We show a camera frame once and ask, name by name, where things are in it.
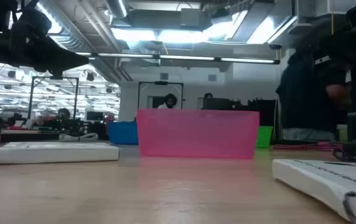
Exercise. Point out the black cabinet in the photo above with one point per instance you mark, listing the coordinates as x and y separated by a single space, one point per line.
262 112

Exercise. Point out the black rig frame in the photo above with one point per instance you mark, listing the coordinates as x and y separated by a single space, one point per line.
56 77
161 83

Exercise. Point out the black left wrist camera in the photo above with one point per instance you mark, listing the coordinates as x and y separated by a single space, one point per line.
30 23

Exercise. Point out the long ceiling tube lamp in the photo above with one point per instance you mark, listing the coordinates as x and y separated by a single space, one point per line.
184 58

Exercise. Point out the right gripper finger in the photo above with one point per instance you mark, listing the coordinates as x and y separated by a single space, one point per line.
352 46

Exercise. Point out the person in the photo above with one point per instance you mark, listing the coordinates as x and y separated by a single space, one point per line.
302 93
63 113
208 96
170 101

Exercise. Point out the black computer monitor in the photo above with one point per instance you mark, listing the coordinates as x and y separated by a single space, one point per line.
217 104
94 116

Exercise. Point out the pale green container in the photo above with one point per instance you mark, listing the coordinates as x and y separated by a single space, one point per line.
342 133

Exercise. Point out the pink translucent plastic bin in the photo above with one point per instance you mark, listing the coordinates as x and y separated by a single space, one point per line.
196 133

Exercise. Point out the green plastic basket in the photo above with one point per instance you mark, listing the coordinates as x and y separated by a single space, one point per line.
263 137

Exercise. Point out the black aluminium table frame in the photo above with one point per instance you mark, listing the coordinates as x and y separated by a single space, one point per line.
28 137

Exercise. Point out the blue plastic basket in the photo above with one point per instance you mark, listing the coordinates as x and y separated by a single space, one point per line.
122 133

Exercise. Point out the white printed cardboard box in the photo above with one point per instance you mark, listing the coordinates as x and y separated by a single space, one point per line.
53 153
321 183

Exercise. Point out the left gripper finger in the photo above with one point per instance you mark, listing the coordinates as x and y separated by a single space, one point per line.
50 68
56 54

